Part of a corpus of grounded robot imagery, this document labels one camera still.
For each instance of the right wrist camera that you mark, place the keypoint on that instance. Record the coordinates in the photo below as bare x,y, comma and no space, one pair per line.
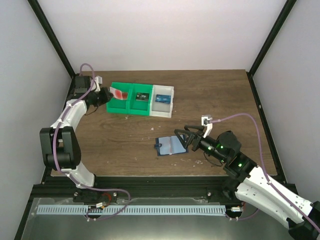
206,122

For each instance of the green bin middle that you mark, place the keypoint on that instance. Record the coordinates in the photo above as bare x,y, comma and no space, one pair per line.
140,107

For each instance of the right black frame post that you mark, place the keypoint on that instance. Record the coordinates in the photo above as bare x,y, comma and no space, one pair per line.
280,20

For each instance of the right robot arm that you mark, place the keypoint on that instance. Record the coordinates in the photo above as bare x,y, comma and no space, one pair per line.
250,184

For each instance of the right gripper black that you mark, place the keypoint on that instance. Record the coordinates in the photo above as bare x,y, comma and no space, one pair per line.
195,141

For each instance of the black aluminium frame rail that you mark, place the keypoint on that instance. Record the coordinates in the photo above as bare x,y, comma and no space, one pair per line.
211,188

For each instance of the black frame post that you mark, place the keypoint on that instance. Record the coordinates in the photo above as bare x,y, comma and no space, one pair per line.
280,20
40,15

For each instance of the light blue slotted cable duct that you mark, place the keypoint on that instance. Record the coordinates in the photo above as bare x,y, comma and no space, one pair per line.
134,210

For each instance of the green bin left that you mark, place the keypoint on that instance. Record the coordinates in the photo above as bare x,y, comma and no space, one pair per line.
118,106

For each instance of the dark green card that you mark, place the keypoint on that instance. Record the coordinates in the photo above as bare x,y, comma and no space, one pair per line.
141,96

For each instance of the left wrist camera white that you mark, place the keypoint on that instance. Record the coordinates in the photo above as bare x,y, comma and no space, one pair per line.
98,80

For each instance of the navy blue card holder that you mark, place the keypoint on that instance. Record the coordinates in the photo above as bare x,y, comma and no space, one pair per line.
169,145

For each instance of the green bin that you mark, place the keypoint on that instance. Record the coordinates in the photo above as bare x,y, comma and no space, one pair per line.
140,107
118,106

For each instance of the red white card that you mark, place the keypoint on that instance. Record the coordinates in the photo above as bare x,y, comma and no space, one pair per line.
118,94

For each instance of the blue card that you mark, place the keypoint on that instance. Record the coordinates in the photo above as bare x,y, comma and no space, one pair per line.
163,98

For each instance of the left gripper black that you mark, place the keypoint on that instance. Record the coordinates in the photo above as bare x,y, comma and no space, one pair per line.
105,95

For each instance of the left black frame post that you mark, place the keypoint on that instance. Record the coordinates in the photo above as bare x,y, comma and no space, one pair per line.
40,15

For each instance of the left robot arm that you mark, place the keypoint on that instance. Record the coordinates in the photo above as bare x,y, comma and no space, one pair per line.
59,145

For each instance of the white bin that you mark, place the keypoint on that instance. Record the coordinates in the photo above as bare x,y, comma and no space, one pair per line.
160,109

